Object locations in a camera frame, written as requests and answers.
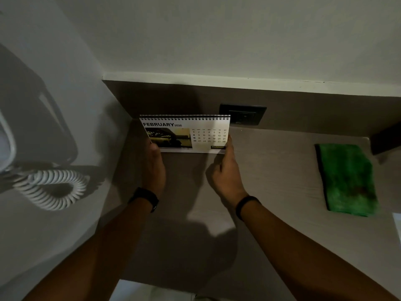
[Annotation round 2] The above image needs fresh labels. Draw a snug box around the person's right forearm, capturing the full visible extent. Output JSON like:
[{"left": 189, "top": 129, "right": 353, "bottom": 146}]
[{"left": 240, "top": 199, "right": 398, "bottom": 301}]

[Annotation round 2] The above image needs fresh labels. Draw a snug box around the person's left hand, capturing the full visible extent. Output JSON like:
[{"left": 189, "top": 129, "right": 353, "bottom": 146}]
[{"left": 143, "top": 140, "right": 166, "bottom": 198}]

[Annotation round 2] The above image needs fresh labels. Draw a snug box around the white paper sheet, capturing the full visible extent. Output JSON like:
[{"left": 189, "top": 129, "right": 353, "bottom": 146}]
[{"left": 392, "top": 212, "right": 401, "bottom": 245}]

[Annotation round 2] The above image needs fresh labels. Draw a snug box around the white spiral desk calendar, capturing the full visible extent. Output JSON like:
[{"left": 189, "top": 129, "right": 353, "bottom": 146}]
[{"left": 139, "top": 114, "right": 231, "bottom": 154}]

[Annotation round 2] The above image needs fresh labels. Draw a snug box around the white coiled cord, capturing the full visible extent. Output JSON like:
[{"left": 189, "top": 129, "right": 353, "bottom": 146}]
[{"left": 12, "top": 170, "right": 90, "bottom": 211}]

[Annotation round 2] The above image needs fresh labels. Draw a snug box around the person's left forearm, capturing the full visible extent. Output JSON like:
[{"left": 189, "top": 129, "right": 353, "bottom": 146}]
[{"left": 22, "top": 197, "right": 157, "bottom": 301}]

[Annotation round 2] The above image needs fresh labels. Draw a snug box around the person's right hand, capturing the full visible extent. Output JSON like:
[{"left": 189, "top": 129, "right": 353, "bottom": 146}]
[{"left": 208, "top": 135, "right": 249, "bottom": 208}]

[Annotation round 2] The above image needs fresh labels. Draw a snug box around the dark wooden shelf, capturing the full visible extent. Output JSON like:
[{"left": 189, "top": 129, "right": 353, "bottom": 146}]
[{"left": 370, "top": 121, "right": 401, "bottom": 155}]

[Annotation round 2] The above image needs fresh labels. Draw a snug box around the black wall socket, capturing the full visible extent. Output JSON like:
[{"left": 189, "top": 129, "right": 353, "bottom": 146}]
[{"left": 219, "top": 103, "right": 267, "bottom": 126}]

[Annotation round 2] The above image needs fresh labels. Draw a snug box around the green microfibre cloth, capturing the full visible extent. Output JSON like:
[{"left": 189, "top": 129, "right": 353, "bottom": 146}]
[{"left": 315, "top": 143, "right": 381, "bottom": 217}]

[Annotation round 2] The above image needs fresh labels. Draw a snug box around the black wristwatch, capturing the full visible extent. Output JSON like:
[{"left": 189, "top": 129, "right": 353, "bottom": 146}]
[{"left": 128, "top": 187, "right": 160, "bottom": 213}]

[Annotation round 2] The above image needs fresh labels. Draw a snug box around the black wristband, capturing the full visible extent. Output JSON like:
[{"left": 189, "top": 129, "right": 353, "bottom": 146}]
[{"left": 235, "top": 195, "right": 261, "bottom": 222}]

